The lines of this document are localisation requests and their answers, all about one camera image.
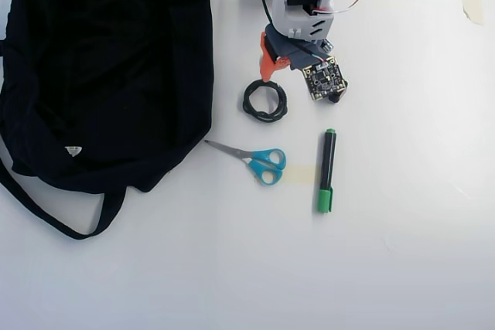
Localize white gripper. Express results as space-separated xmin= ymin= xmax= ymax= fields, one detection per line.
xmin=258 ymin=0 xmax=335 ymax=83

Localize black fabric bag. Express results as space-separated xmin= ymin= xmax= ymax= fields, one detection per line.
xmin=0 ymin=0 xmax=216 ymax=241

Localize blue-handled scissors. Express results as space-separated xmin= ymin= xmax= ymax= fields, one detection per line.
xmin=203 ymin=139 xmax=288 ymax=187

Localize bare camera circuit board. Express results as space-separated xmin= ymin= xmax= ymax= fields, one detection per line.
xmin=302 ymin=55 xmax=348 ymax=103

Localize beige masking tape strip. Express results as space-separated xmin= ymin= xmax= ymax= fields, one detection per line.
xmin=284 ymin=165 xmax=317 ymax=185
xmin=460 ymin=0 xmax=485 ymax=26

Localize black ring clip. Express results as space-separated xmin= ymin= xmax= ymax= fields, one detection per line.
xmin=327 ymin=81 xmax=349 ymax=106

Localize black braided USB cable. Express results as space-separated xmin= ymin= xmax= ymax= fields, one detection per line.
xmin=242 ymin=78 xmax=289 ymax=124

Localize thin black camera cable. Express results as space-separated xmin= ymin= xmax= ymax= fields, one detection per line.
xmin=259 ymin=0 xmax=324 ymax=64

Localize green and black marker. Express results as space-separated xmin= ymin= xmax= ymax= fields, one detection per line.
xmin=316 ymin=128 xmax=338 ymax=214

